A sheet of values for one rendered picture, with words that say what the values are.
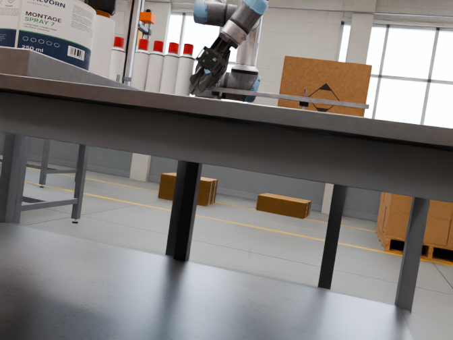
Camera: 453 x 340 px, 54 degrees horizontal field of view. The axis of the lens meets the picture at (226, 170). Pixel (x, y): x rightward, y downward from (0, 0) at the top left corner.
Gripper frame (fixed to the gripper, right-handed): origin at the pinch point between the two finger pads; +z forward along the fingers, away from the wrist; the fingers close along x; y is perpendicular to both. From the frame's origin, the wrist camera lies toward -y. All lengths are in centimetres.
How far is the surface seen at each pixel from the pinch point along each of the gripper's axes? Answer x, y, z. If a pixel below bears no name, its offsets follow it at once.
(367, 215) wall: 134, -537, 21
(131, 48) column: -33.2, -11.8, 2.7
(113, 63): -27.4, 3.2, 8.9
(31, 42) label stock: -10, 63, 8
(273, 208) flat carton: 26, -434, 85
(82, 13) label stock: -10, 56, -2
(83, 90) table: 18, 85, 3
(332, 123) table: 46, 85, -13
